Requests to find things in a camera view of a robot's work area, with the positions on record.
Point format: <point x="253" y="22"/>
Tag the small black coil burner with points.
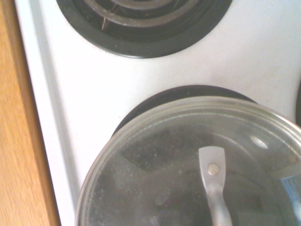
<point x="176" y="93"/>
<point x="141" y="35"/>

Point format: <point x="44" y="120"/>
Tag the white electric stove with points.
<point x="164" y="70"/>

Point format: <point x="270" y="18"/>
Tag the large black coil burner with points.
<point x="299" y="103"/>

